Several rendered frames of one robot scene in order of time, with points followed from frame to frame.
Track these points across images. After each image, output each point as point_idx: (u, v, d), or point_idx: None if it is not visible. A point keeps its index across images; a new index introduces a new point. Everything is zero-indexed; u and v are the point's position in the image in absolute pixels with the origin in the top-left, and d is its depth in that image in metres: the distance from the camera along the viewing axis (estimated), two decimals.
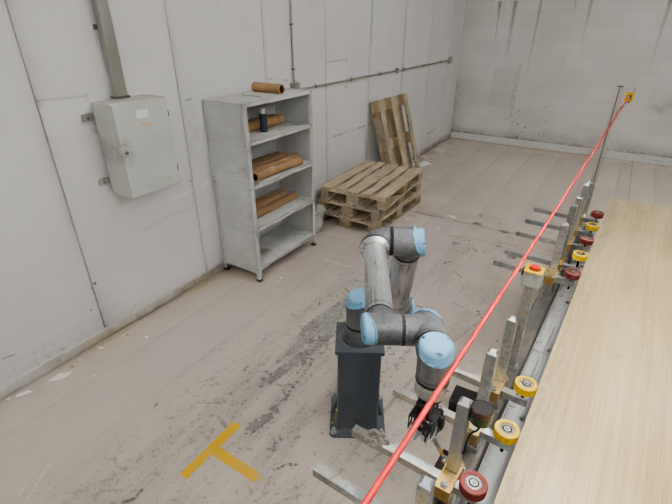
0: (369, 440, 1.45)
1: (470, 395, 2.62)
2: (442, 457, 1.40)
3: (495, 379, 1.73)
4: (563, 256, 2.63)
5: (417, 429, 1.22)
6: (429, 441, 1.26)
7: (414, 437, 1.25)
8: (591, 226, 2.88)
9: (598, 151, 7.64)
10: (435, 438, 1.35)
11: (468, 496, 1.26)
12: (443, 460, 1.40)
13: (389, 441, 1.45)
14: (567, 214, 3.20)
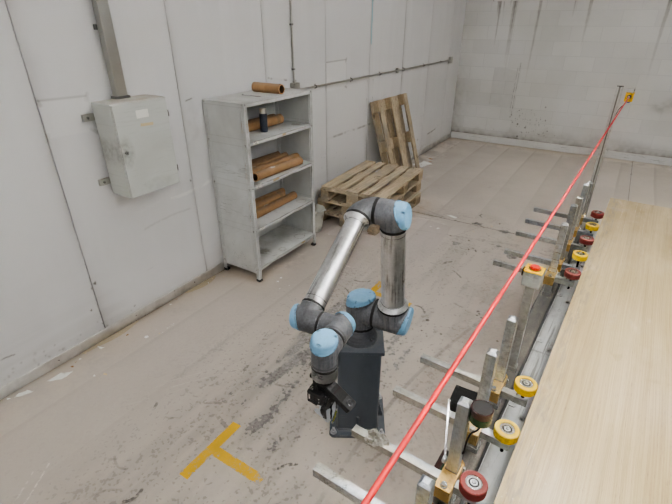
0: (369, 440, 1.45)
1: (470, 395, 2.62)
2: (445, 451, 1.42)
3: (495, 379, 1.73)
4: (563, 256, 2.63)
5: None
6: (319, 414, 1.57)
7: None
8: (591, 226, 2.88)
9: (598, 151, 7.64)
10: (449, 419, 1.45)
11: (468, 496, 1.26)
12: (445, 456, 1.41)
13: (389, 441, 1.45)
14: (567, 214, 3.20)
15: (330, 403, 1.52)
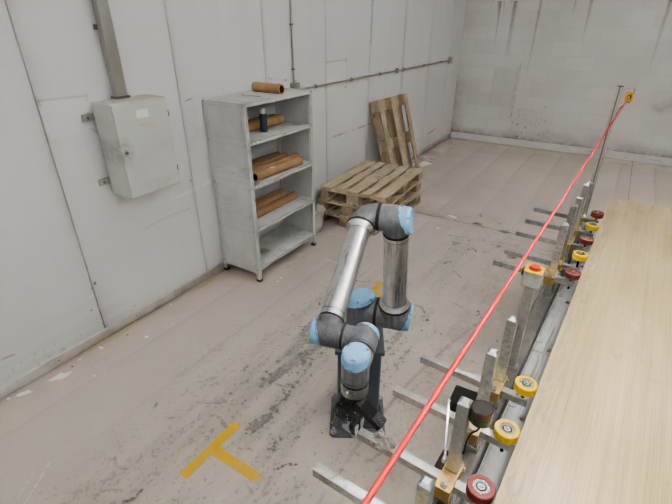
0: (375, 443, 1.44)
1: (470, 395, 2.62)
2: (445, 451, 1.42)
3: (495, 379, 1.73)
4: (563, 256, 2.63)
5: None
6: (347, 430, 1.51)
7: None
8: (591, 226, 2.88)
9: (598, 151, 7.64)
10: (449, 419, 1.45)
11: (475, 500, 1.25)
12: (445, 456, 1.41)
13: (395, 444, 1.44)
14: (567, 214, 3.20)
15: (359, 419, 1.46)
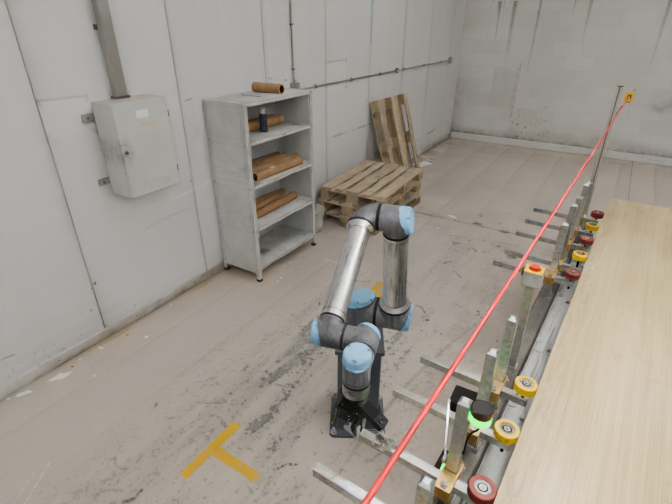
0: (377, 444, 1.43)
1: (470, 395, 2.62)
2: (445, 451, 1.42)
3: (495, 379, 1.73)
4: (563, 256, 2.63)
5: None
6: (349, 431, 1.50)
7: None
8: (591, 226, 2.88)
9: (598, 151, 7.64)
10: (449, 419, 1.45)
11: (477, 501, 1.25)
12: (445, 456, 1.41)
13: (397, 445, 1.43)
14: (567, 214, 3.20)
15: (361, 420, 1.46)
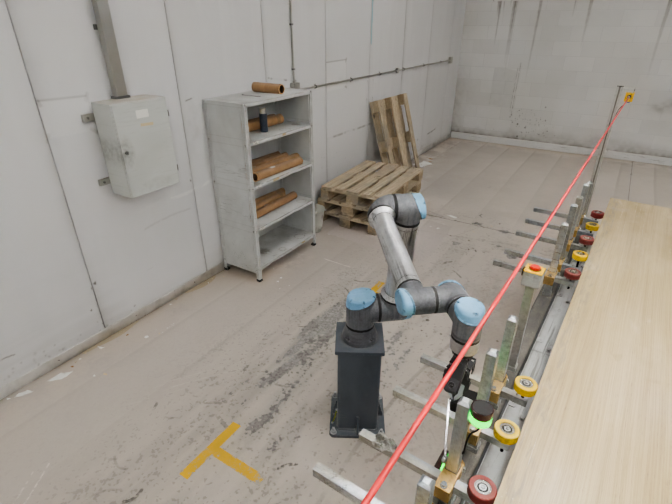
0: (377, 444, 1.43)
1: (470, 395, 2.62)
2: (445, 451, 1.42)
3: (495, 379, 1.73)
4: (563, 256, 2.63)
5: None
6: None
7: None
8: (591, 226, 2.88)
9: (598, 151, 7.64)
10: (449, 419, 1.45)
11: (477, 501, 1.25)
12: (445, 456, 1.41)
13: (397, 445, 1.43)
14: (567, 214, 3.20)
15: None
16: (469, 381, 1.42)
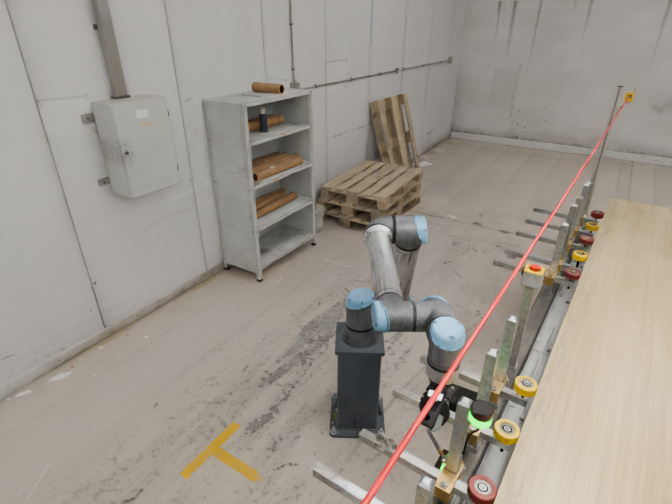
0: (377, 444, 1.43)
1: (470, 395, 2.62)
2: (442, 457, 1.40)
3: (495, 379, 1.73)
4: (563, 256, 2.63)
5: None
6: None
7: None
8: (591, 226, 2.88)
9: (598, 151, 7.64)
10: (435, 439, 1.35)
11: (477, 501, 1.25)
12: (443, 460, 1.40)
13: (397, 445, 1.43)
14: (567, 214, 3.20)
15: None
16: (448, 412, 1.25)
